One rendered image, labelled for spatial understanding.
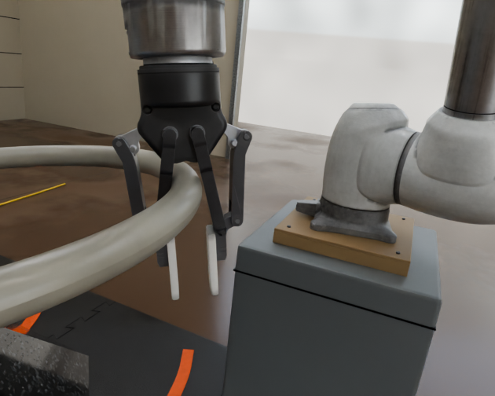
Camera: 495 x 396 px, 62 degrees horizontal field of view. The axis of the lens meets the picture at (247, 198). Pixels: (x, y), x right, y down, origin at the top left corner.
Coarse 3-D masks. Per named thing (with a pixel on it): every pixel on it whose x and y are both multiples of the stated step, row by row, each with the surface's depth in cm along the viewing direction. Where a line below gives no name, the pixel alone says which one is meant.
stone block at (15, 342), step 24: (0, 336) 56; (24, 336) 61; (0, 360) 54; (24, 360) 58; (48, 360) 63; (72, 360) 69; (0, 384) 52; (24, 384) 56; (48, 384) 61; (72, 384) 66
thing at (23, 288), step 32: (0, 160) 57; (32, 160) 58; (64, 160) 57; (96, 160) 56; (160, 160) 48; (192, 192) 35; (128, 224) 27; (160, 224) 28; (32, 256) 22; (64, 256) 22; (96, 256) 23; (128, 256) 25; (0, 288) 20; (32, 288) 21; (64, 288) 22; (0, 320) 20
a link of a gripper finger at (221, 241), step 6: (228, 216) 42; (228, 222) 42; (228, 228) 42; (216, 240) 43; (222, 240) 43; (216, 246) 43; (222, 246) 43; (216, 252) 43; (222, 252) 43; (222, 258) 43
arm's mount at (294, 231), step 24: (288, 216) 95; (312, 216) 96; (288, 240) 86; (312, 240) 84; (336, 240) 84; (360, 240) 85; (408, 240) 87; (360, 264) 82; (384, 264) 80; (408, 264) 78
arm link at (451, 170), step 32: (480, 0) 62; (480, 32) 63; (480, 64) 65; (448, 96) 71; (480, 96) 67; (448, 128) 70; (480, 128) 67; (416, 160) 76; (448, 160) 71; (480, 160) 68; (416, 192) 77; (448, 192) 73; (480, 192) 70; (480, 224) 75
